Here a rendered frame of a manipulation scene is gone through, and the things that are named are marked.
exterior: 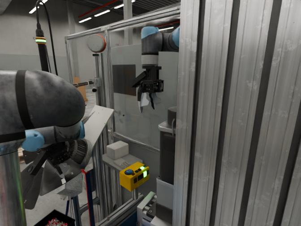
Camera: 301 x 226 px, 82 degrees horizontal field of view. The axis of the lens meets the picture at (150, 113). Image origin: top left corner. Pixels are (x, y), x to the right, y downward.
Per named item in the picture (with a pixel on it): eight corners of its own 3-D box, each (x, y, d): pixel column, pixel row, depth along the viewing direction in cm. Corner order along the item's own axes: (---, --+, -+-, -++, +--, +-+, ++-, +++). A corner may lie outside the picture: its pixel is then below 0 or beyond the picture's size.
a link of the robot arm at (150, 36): (162, 25, 70) (141, 25, 69) (162, 54, 73) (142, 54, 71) (159, 29, 77) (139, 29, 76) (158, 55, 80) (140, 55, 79)
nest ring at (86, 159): (60, 167, 131) (55, 166, 128) (79, 135, 139) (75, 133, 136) (77, 182, 114) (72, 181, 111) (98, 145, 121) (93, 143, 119)
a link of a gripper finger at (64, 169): (75, 173, 89) (67, 160, 85) (64, 182, 85) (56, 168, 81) (72, 171, 91) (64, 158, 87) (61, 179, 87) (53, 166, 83)
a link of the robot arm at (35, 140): (53, 130, 63) (54, 119, 72) (15, 136, 59) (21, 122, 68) (56, 149, 66) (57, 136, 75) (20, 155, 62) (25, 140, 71)
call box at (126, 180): (138, 175, 118) (138, 160, 115) (149, 180, 111) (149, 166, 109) (119, 186, 106) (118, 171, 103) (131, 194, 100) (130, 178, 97)
